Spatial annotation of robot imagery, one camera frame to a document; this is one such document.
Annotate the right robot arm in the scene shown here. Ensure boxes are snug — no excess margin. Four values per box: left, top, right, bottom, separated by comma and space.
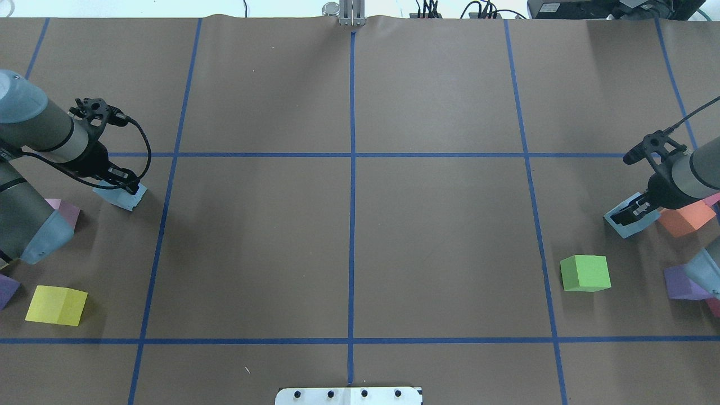
604, 140, 719, 238

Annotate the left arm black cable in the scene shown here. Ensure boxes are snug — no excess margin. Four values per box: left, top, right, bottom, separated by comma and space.
22, 115, 152, 190

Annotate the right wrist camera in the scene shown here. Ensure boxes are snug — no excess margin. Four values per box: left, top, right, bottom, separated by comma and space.
622, 129, 687, 168

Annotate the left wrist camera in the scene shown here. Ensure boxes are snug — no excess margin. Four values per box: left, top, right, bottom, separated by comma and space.
69, 98, 129, 137

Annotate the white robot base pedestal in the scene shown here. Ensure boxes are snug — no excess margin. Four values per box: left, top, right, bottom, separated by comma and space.
274, 386, 424, 404

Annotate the orange block right side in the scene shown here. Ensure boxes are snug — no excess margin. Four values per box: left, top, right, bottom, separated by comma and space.
658, 200, 716, 238

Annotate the light blue block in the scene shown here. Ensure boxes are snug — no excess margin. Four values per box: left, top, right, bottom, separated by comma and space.
602, 192, 660, 239
93, 183, 147, 212

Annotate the purple block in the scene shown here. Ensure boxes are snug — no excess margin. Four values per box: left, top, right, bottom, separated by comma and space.
0, 274, 21, 310
663, 265, 713, 300

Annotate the yellow foam block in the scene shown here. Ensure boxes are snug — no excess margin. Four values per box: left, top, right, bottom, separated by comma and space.
25, 285, 88, 326

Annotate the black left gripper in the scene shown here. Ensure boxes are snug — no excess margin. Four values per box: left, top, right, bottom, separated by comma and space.
69, 141, 141, 195

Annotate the green foam block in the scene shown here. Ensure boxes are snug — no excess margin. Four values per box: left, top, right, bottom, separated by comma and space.
560, 255, 611, 293

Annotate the purple block left side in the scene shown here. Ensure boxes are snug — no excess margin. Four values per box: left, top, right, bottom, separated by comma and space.
0, 274, 21, 310

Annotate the purple block right side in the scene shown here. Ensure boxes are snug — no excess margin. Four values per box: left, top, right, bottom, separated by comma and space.
663, 265, 713, 300

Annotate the aluminium frame post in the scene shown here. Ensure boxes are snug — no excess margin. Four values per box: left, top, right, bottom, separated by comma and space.
337, 0, 367, 26

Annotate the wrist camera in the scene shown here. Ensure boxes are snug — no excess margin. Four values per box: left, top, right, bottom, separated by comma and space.
622, 129, 687, 168
69, 98, 129, 137

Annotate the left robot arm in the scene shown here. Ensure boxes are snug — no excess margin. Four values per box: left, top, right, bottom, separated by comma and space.
1, 69, 152, 266

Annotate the pink foam block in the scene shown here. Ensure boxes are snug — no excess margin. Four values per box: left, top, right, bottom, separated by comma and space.
45, 199, 82, 229

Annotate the magenta block near orange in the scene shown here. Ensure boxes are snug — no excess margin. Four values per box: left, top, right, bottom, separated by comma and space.
703, 192, 720, 207

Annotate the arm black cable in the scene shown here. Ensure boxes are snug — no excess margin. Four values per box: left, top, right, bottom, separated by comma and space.
664, 97, 720, 136
22, 115, 152, 190

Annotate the silver round weight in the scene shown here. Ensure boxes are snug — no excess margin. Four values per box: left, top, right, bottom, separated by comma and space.
322, 2, 341, 17

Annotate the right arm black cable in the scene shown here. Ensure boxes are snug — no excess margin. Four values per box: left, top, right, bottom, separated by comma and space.
664, 97, 720, 136

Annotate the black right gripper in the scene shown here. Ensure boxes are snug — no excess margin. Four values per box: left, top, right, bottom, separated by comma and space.
611, 173, 700, 226

